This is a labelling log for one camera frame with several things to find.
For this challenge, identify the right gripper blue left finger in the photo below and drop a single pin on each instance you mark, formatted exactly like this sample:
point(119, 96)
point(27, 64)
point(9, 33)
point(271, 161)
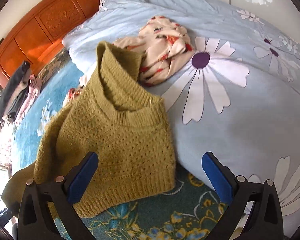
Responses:
point(35, 219)

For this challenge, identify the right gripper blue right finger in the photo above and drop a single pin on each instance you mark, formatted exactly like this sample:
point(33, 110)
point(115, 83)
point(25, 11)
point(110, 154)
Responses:
point(265, 219)

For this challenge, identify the mustard knitted sweater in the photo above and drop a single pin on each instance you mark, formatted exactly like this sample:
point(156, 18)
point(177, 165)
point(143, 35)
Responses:
point(110, 139)

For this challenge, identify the blue floral bed blanket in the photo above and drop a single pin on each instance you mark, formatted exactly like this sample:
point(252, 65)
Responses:
point(115, 204)

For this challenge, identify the dark folded garment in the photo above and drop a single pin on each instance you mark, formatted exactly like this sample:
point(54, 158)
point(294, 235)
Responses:
point(15, 85)

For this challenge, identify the light blue floral duvet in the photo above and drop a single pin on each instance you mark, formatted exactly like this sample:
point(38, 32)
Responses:
point(238, 96)

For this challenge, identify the orange wooden headboard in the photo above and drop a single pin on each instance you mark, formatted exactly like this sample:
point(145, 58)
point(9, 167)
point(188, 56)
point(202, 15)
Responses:
point(37, 37)

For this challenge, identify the cream red printed garment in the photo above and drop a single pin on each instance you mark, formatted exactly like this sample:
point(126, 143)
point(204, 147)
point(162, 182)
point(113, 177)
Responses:
point(166, 45)

